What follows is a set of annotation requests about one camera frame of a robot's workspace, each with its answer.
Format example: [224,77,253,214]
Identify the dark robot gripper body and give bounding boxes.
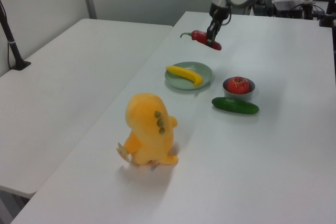
[209,2,233,26]

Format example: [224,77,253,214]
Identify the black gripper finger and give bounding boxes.
[206,20,216,47]
[212,22,223,42]

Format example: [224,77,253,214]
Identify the red chili pepper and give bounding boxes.
[180,29,222,51]

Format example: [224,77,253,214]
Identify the pale green plastic plate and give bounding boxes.
[164,61,213,91]

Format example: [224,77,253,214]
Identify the yellow banana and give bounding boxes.
[165,65,204,88]

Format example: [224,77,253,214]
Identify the red apple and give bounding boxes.
[227,76,249,94]

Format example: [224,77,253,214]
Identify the small grey bowl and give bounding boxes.
[222,77,256,102]

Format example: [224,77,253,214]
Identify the green cucumber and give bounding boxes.
[212,97,260,115]

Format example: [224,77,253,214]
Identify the orange plush toy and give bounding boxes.
[123,92,179,168]

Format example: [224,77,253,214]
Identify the paper plush tag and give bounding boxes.
[117,142,131,162]

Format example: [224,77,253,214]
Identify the black pole with base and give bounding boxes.
[0,0,32,71]

